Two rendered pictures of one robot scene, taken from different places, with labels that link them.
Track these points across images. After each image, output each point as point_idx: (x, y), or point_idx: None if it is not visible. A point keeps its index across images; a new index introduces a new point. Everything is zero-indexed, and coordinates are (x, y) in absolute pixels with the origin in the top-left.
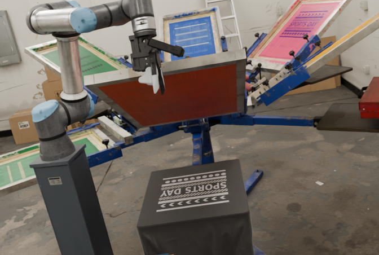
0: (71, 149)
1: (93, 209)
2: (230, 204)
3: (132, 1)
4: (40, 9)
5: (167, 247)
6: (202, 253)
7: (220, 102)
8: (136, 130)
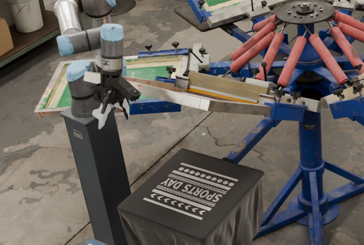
0: None
1: (113, 166)
2: (199, 223)
3: (101, 42)
4: None
5: (140, 234)
6: None
7: None
8: None
